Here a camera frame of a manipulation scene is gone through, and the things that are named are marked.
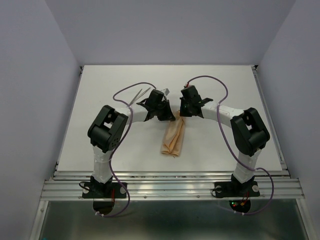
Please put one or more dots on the aluminium frame rail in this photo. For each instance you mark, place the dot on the aluminium frame rail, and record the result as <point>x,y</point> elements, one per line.
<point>169,186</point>

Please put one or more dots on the silver metal spoon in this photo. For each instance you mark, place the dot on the silver metal spoon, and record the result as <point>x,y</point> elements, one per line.
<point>141,94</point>

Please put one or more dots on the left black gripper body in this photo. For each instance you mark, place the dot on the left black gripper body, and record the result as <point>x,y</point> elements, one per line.
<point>159,108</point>

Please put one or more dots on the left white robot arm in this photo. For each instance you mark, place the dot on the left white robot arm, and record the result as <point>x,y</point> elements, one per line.
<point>107,129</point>

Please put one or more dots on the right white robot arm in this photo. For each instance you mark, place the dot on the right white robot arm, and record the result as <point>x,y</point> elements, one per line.
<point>250,134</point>

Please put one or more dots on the orange cloth napkin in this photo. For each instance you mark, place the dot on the orange cloth napkin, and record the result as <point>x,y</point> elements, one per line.
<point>173,137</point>

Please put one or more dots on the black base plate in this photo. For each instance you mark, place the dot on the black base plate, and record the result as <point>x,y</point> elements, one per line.
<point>111,190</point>
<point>228,189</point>

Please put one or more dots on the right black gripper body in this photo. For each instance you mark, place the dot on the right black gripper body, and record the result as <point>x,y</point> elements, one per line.
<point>189,104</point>

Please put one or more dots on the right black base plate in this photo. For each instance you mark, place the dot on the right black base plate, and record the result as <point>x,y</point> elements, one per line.
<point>228,189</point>

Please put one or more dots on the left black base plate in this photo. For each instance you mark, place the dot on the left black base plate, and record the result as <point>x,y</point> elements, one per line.
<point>111,190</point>

